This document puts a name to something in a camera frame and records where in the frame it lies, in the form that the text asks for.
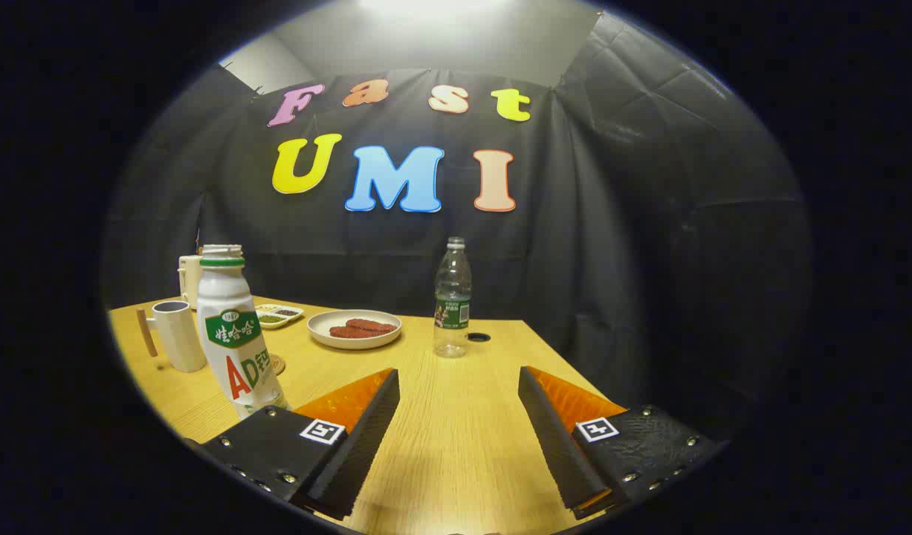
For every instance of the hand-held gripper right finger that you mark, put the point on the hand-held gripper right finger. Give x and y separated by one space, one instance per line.
556 446

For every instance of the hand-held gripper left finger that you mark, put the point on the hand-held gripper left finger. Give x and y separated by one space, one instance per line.
366 438

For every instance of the round wooden coaster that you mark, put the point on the round wooden coaster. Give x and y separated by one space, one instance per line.
279 365

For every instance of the white juice bottle green label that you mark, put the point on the white juice bottle green label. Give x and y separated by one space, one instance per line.
229 353

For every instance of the clear plastic water bottle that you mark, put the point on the clear plastic water bottle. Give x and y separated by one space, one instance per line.
453 297

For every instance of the wooden table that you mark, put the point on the wooden table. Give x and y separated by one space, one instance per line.
456 416

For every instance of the reddish brown meat patty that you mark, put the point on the reddish brown meat patty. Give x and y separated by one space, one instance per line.
374 325
344 332

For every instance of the white round plate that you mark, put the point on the white round plate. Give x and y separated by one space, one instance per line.
322 334

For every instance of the black table grommet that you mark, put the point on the black table grommet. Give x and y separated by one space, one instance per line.
479 336

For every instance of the white divided dish of beans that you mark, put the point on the white divided dish of beans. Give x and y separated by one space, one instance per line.
279 316

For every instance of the cream toaster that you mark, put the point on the cream toaster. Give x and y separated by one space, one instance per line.
189 282

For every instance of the bright ceiling light panel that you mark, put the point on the bright ceiling light panel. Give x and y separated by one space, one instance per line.
433 4

